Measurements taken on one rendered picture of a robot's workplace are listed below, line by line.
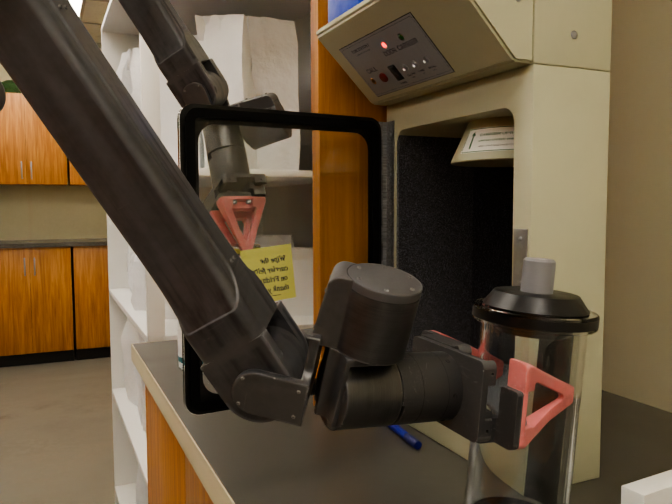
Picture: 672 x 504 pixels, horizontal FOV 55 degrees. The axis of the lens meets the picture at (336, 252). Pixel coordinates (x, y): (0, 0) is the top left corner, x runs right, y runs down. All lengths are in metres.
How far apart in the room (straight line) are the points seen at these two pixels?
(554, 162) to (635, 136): 0.47
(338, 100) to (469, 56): 0.31
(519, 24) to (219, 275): 0.42
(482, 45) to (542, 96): 0.08
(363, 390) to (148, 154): 0.23
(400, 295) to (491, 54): 0.36
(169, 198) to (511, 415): 0.30
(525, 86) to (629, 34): 0.52
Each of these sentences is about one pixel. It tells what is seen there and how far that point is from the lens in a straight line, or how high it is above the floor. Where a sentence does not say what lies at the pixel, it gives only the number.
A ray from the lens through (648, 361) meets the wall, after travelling 1.20.
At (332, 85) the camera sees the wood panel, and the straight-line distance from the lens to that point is 1.01.
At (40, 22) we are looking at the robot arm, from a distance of 0.48.
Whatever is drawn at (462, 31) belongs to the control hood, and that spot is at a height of 1.45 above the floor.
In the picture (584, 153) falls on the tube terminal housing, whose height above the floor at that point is 1.32.
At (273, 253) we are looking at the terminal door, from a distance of 0.88.
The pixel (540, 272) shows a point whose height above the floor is 1.20.
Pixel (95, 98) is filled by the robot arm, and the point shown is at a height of 1.33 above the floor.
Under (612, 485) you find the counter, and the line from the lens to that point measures 0.84.
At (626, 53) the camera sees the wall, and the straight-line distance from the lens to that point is 1.24.
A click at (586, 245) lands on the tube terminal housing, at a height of 1.22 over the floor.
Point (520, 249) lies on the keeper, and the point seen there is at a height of 1.21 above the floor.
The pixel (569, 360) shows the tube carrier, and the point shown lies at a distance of 0.58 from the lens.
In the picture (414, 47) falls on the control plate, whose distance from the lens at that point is 0.81.
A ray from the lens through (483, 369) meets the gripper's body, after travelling 0.51.
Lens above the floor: 1.26
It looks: 4 degrees down
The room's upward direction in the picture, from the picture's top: straight up
